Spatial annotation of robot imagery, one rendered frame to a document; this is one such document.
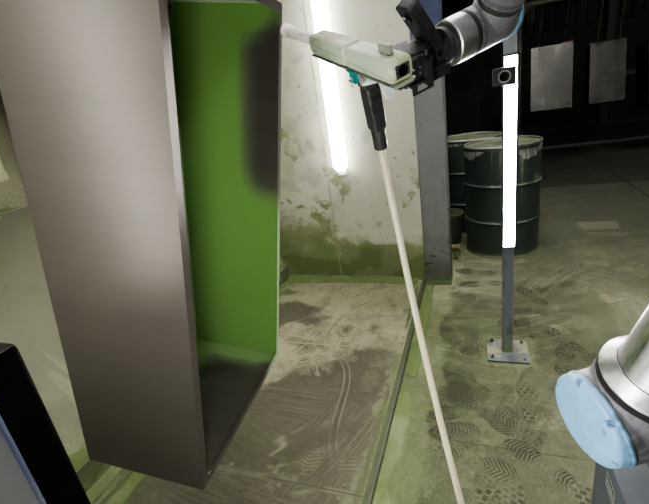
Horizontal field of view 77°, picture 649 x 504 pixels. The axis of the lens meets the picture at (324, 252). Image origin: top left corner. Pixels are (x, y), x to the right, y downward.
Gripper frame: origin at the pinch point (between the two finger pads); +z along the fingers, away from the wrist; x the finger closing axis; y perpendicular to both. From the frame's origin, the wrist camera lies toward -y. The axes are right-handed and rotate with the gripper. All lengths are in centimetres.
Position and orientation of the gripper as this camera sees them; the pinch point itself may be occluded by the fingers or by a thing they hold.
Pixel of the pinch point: (362, 75)
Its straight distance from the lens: 84.2
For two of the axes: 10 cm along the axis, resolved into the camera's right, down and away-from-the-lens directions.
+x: -4.8, -5.3, 6.9
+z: -8.4, 5.0, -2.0
